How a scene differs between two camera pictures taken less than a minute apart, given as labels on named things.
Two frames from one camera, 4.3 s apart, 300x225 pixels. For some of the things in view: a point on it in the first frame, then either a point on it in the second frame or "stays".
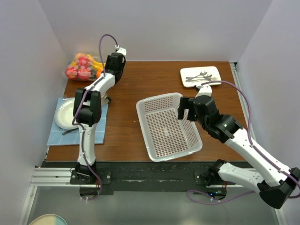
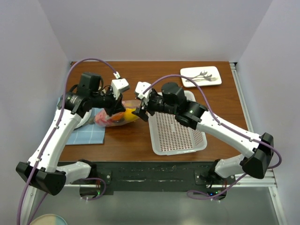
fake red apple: [84, 74] → [102, 118]
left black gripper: [108, 62] → [116, 106]
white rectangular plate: [192, 76] stays
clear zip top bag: [84, 67] → [102, 119]
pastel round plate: [49, 219] stays
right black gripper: [184, 104] → [148, 108]
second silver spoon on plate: [206, 78] stays
